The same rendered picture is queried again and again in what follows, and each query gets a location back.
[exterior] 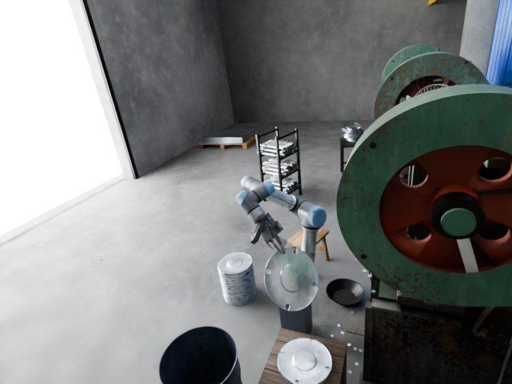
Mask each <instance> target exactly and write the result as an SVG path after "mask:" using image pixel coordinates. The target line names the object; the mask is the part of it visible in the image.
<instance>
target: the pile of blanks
mask: <svg viewBox="0 0 512 384"><path fill-rule="evenodd" d="M218 271H219V277H220V280H221V285H222V291H223V295H224V298H225V300H226V302H227V303H229V304H231V305H233V304H234V306H241V305H244V304H247V303H249V302H250V301H252V300H253V298H255V296H256V293H257V290H256V283H255V278H254V268H253V264H252V263H251V266H250V267H249V268H248V269H246V270H245V271H243V272H241V273H239V274H224V273H223V272H221V271H220V270H219V268H218Z"/></svg>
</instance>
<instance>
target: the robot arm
mask: <svg viewBox="0 0 512 384"><path fill-rule="evenodd" d="M241 186H242V187H243V188H244V189H245V190H243V191H242V192H241V193H239V194H238V195H237V197H236V200H237V201H238V203H239V204H240V206H241V207H242V208H243V210H244V211H245V212H246V213H247V214H248V216H249V217H250V219H251V220H252V221H253V222H254V224H257V223H258V224H257V226H256V229H255V231H254V234H253V236H252V237H251V241H250V243H252V244H253V245H254V244H255V243H256V242H258V241H259V238H260V236H261V235H262V237H263V239H264V240H265V242H266V243H267V245H268V246H269V247H271V248H272V249H273V250H275V251H278V250H280V252H281V253H283V254H286V252H285V249H284V246H285V245H286V243H287V240H286V239H281V238H280V236H278V235H277V234H279V233H280V232H281V231H282V230H283V227H282V226H281V224H279V223H278V221H276V222H275V221H274V219H273V218H272V217H271V215H270V214H269V213H266V214H265V212H264V211H263V209H262V208H261V207H260V205H259V203H260V202H261V201H263V200H265V199H268V200H270V201H273V202H275V203H277V204H279V205H281V206H284V208H285V209H286V210H289V211H290V212H291V213H293V214H294V215H296V216H297V217H299V218H300V219H301V220H302V224H301V226H302V227H303V235H302V249H301V250H302V251H304V252H305V253H306V254H307V255H308V256H309V257H310V258H311V259H312V260H313V262H315V250H316V243H317V237H318V230H319V229H320V228H321V227H322V226H323V225H324V223H325V222H326V219H327V214H326V212H325V210H324V209H323V208H321V207H320V206H318V205H315V204H314V203H311V202H309V201H308V200H305V199H303V198H299V197H296V196H294V195H288V194H285V193H284V192H282V191H280V190H278V189H276V188H275V187H274V185H273V184H272V182H271V181H269V180H266V181H264V182H261V181H259V180H257V179H255V178H253V177H252V176H244V177H243V178H242V180H241ZM277 223H278V224H279V225H280V226H281V228H280V227H279V225H278V224H277ZM271 239H272V240H271Z"/></svg>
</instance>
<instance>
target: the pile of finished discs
mask: <svg viewBox="0 0 512 384"><path fill-rule="evenodd" d="M278 369H279V371H280V374H281V376H282V377H283V378H284V379H285V380H286V381H287V382H288V383H289V384H322V383H324V382H325V381H326V379H327V378H328V377H329V375H330V373H331V355H330V353H329V352H328V349H327V348H326V347H325V346H324V345H323V344H322V343H320V342H319V341H317V340H315V339H314V340H312V339H310V338H294V339H292V340H291V341H288V342H287V343H285V344H284V345H283V347H282V348H281V349H280V353H279V354H278Z"/></svg>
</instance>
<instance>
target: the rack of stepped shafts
mask: <svg viewBox="0 0 512 384"><path fill-rule="evenodd" d="M275 131H276V135H277V136H275V139H274V140H270V141H268V142H266V143H263V145H262V144H260V142H259V138H260V137H262V136H265V135H267V134H269V133H272V132H275ZM294 133H295V137H296V144H295V143H294V142H289V141H284V140H280V139H282V138H285V137H287V136H289V135H292V134H294ZM255 136H256V143H257V150H258V151H257V154H258V161H259V168H260V175H261V182H264V175H265V174H270V175H273V177H272V176H270V180H269V179H268V180H269V181H271V182H272V184H273V185H274V187H275V188H276V189H278V190H280V191H282V192H284V193H285V194H288V195H289V194H291V193H292V192H294V191H295V190H297V189H299V195H302V184H301V171H300V159H299V135H298V128H295V130H294V131H292V132H291V133H287V134H286V135H283V136H281V137H280V135H279V127H278V126H276V129H274V130H271V131H268V132H266V133H263V134H261V135H258V134H255ZM294 144H295V145H294ZM260 146H261V147H260ZM262 146H263V147H262ZM261 150H262V151H261ZM294 153H296V159H297V164H296V162H294V161H291V160H288V159H284V158H286V157H288V156H290V155H292V154H294ZM265 155H266V156H271V157H276V158H272V159H269V161H268V162H264V163H263V165H265V167H262V161H261V157H262V156H265ZM282 156H283V157H282ZM297 171H298V182H297V180H295V179H292V178H287V177H288V176H290V175H291V174H293V173H295V172H297Z"/></svg>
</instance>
